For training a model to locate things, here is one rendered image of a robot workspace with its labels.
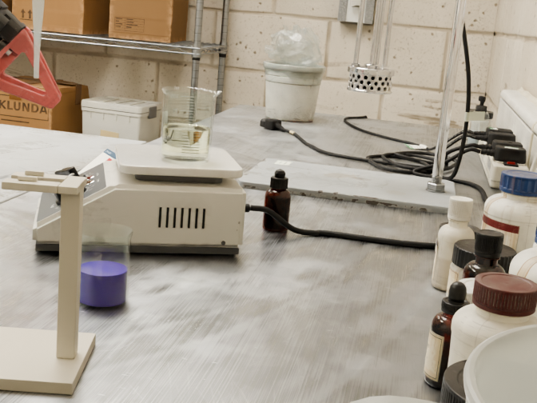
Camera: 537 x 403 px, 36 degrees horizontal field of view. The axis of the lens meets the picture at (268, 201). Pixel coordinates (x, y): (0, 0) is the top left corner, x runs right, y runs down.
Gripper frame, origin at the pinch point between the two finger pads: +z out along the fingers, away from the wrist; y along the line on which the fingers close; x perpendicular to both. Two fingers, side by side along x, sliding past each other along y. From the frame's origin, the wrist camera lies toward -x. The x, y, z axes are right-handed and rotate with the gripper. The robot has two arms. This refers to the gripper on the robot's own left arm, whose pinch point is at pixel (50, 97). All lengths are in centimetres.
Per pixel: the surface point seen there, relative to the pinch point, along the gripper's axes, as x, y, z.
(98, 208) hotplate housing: 3.4, -11.8, 9.5
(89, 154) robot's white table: 7.0, 39.4, 12.1
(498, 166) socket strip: -36, 26, 57
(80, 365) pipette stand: 7.3, -37.5, 11.0
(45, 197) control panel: 7.7, -2.5, 6.4
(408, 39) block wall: -84, 209, 90
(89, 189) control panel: 3.1, -9.1, 8.1
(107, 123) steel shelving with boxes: 18, 223, 32
